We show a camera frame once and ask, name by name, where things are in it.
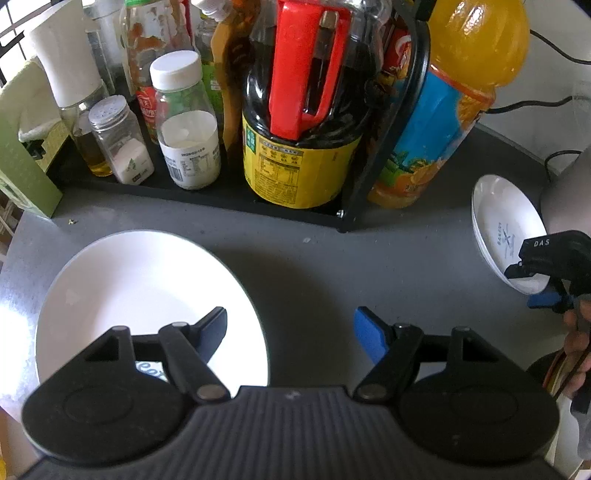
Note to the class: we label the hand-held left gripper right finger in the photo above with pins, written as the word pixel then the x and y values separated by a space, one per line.
pixel 369 332

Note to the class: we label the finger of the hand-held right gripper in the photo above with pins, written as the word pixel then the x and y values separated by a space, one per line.
pixel 545 300
pixel 526 270

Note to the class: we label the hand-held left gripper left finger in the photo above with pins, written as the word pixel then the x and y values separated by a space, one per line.
pixel 210 330

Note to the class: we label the small white plate cross print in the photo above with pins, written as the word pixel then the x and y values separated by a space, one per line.
pixel 501 217

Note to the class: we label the large white plate blue print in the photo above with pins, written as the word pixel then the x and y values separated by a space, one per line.
pixel 138 286

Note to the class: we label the person's right hand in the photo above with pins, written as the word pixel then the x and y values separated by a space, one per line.
pixel 578 344

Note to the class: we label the black metal kitchen rack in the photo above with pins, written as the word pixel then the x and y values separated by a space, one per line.
pixel 295 210

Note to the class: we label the orange juice bottle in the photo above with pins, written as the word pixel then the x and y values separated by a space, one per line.
pixel 452 92

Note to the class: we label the white-capped jar with label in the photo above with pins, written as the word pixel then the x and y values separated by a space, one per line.
pixel 187 138

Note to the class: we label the glass spice jar metal lid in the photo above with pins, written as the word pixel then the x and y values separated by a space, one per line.
pixel 124 147

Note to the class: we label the green label bottle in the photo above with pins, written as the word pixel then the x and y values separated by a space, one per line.
pixel 213 87

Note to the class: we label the green cardboard box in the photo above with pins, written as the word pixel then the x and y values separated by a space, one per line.
pixel 23 170

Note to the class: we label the brown sauce squeeze bottle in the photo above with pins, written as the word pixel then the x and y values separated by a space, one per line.
pixel 231 55

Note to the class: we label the sauce bottle with red label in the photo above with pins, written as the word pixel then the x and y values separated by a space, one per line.
pixel 147 41

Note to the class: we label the pale yellow cloth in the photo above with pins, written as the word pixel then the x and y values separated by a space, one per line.
pixel 27 92

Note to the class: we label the oil dispenser with white top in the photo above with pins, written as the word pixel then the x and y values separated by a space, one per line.
pixel 60 60

